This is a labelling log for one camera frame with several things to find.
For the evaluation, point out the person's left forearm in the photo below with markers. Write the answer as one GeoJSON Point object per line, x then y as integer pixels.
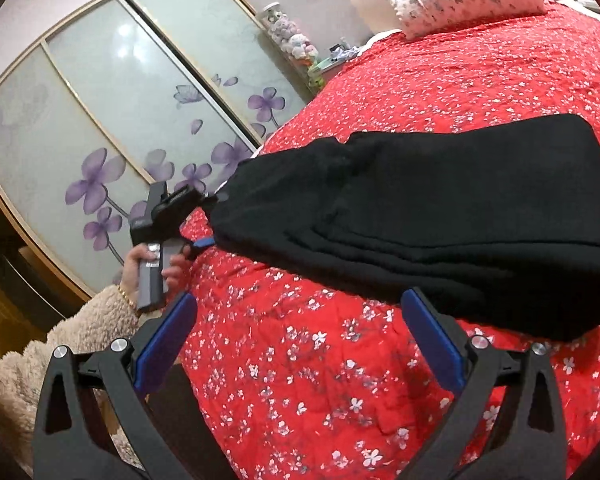
{"type": "Point", "coordinates": [55, 350]}

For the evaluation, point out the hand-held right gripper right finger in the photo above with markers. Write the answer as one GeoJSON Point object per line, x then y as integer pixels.
{"type": "Point", "coordinates": [432, 342]}

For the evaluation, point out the person's left hand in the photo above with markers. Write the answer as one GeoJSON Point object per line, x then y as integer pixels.
{"type": "Point", "coordinates": [174, 272]}

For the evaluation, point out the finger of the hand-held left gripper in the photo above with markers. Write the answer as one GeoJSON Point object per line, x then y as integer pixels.
{"type": "Point", "coordinates": [202, 244]}

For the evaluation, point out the stuffed toy holder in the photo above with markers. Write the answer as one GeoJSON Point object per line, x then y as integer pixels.
{"type": "Point", "coordinates": [295, 42]}

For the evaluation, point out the black pants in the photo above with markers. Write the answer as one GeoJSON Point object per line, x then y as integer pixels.
{"type": "Point", "coordinates": [430, 220]}

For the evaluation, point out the floral sliding door wardrobe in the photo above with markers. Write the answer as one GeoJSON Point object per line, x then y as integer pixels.
{"type": "Point", "coordinates": [105, 85]}

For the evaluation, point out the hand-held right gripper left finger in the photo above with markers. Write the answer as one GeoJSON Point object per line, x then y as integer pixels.
{"type": "Point", "coordinates": [162, 350]}

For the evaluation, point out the red floral bedspread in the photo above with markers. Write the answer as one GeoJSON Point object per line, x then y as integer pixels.
{"type": "Point", "coordinates": [330, 350]}

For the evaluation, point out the nightstand clutter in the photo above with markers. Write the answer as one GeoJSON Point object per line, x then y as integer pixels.
{"type": "Point", "coordinates": [344, 54]}

